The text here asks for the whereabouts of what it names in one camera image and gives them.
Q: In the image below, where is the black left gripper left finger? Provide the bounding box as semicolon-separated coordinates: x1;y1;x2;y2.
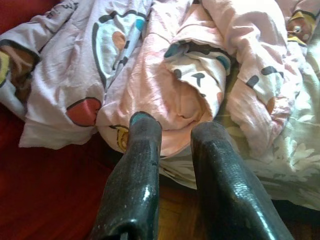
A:
88;111;162;240

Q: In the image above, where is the pink cartoon print blanket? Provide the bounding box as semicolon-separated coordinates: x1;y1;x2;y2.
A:
0;0;313;161

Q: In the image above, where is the red pillow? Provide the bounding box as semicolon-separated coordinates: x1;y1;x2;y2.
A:
0;0;131;240

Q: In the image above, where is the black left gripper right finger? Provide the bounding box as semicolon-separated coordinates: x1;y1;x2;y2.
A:
190;121;295;240

